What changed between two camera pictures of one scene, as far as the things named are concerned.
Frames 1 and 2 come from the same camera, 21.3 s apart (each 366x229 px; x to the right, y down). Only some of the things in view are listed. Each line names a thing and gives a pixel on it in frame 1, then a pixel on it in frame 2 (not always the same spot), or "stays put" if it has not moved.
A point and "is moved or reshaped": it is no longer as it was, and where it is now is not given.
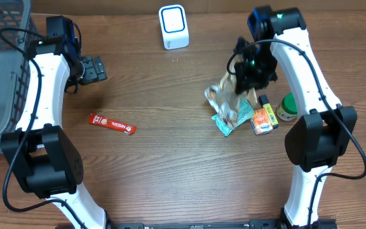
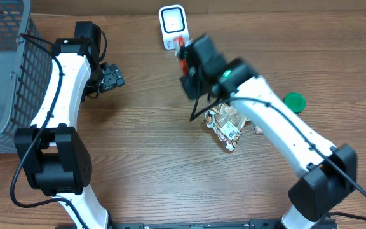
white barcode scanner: x=174 y=26 stays put
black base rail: x=254 y=224 stays put
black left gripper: x=98 y=70 → x=114 y=77
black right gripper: x=244 y=80 → x=189 y=84
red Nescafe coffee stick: x=98 y=119 → x=180 y=41
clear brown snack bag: x=227 y=102 is moved or reshaped
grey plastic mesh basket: x=7 y=28 stays put
